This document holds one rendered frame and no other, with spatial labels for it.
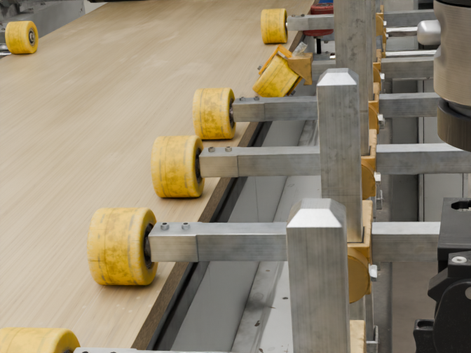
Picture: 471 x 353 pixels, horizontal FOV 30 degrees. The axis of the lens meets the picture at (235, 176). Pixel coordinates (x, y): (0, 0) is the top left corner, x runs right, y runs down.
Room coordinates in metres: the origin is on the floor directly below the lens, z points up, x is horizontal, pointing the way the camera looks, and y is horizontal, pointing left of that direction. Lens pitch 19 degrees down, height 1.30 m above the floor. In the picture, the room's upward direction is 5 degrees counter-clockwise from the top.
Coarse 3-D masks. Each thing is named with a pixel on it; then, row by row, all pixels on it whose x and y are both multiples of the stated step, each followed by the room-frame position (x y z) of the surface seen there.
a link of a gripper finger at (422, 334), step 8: (416, 320) 0.34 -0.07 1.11; (424, 320) 0.34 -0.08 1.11; (432, 320) 0.34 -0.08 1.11; (416, 328) 0.33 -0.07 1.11; (424, 328) 0.33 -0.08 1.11; (432, 328) 0.33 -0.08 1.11; (416, 336) 0.33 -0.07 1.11; (424, 336) 0.33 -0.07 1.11; (416, 344) 0.33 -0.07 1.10; (424, 344) 0.33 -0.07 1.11; (432, 344) 0.33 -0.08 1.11; (416, 352) 0.33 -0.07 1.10; (424, 352) 0.33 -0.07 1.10; (432, 352) 0.33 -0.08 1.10
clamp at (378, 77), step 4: (376, 52) 1.55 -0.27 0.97; (380, 52) 1.55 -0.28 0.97; (376, 56) 1.51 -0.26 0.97; (380, 56) 1.51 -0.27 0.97; (376, 60) 1.48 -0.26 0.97; (380, 60) 1.48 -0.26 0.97; (376, 64) 1.46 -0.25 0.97; (380, 64) 1.46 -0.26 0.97; (376, 68) 1.46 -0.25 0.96; (380, 68) 1.46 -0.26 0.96; (376, 72) 1.44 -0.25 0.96; (380, 72) 1.46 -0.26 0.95; (376, 76) 1.44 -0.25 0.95; (380, 76) 1.44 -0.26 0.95; (376, 80) 1.44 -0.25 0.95; (380, 80) 1.44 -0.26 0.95; (380, 84) 1.46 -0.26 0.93; (380, 88) 1.46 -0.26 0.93
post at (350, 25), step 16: (336, 0) 0.99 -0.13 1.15; (352, 0) 0.98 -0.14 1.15; (336, 16) 0.99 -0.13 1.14; (352, 16) 0.98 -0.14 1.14; (336, 32) 0.99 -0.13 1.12; (352, 32) 0.98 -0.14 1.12; (336, 48) 0.99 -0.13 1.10; (352, 48) 0.98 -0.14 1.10; (336, 64) 0.99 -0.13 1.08; (352, 64) 0.98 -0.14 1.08; (368, 112) 1.00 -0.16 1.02; (368, 128) 0.99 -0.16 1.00; (368, 144) 0.98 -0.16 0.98; (368, 304) 0.98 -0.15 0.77; (368, 320) 0.98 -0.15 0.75; (368, 336) 0.98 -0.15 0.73
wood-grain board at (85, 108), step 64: (0, 64) 2.06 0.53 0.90; (64, 64) 2.00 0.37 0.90; (128, 64) 1.95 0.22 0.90; (192, 64) 1.89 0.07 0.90; (256, 64) 1.84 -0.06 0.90; (0, 128) 1.49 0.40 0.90; (64, 128) 1.46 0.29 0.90; (128, 128) 1.42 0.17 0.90; (192, 128) 1.39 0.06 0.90; (0, 192) 1.15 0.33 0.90; (64, 192) 1.13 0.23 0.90; (128, 192) 1.11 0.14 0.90; (0, 256) 0.93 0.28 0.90; (64, 256) 0.91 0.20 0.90; (0, 320) 0.77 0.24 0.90; (64, 320) 0.76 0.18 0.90; (128, 320) 0.75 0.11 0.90
